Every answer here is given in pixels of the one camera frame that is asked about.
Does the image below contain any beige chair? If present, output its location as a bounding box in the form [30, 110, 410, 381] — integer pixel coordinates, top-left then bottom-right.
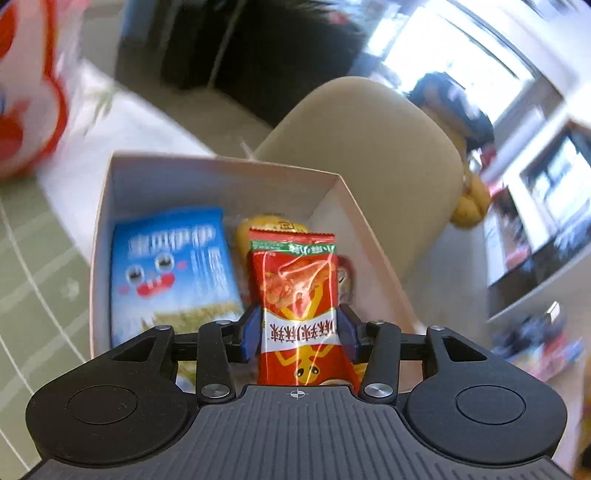
[252, 76, 465, 280]

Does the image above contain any black cabinet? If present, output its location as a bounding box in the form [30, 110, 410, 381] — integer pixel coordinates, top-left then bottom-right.
[159, 0, 368, 127]

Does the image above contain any yellow snack packet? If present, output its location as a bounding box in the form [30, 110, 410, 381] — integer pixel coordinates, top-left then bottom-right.
[233, 212, 310, 271]

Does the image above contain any television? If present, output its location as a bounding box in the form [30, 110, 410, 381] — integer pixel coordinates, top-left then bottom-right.
[518, 124, 591, 254]

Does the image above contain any white red rabbit-shaped bag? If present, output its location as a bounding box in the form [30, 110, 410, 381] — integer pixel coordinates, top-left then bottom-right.
[0, 0, 89, 182]

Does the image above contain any blue snack packet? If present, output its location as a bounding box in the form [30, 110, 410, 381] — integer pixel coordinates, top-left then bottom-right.
[109, 207, 246, 394]

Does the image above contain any yellow plush toy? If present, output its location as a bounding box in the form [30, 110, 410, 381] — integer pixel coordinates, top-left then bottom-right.
[449, 170, 493, 230]

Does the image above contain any blue plush toy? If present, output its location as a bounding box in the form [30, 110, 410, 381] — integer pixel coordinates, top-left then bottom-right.
[409, 71, 496, 151]

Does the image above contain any red white snack packet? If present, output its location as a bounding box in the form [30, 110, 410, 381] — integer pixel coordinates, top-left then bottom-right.
[336, 255, 358, 306]

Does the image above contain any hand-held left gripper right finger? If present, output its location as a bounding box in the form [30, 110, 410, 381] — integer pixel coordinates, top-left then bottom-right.
[338, 304, 486, 404]

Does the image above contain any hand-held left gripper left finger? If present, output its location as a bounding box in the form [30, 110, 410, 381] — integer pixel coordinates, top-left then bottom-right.
[111, 305, 264, 405]

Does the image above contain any pale pink cardboard box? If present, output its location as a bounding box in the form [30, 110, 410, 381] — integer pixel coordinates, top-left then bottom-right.
[89, 151, 417, 363]

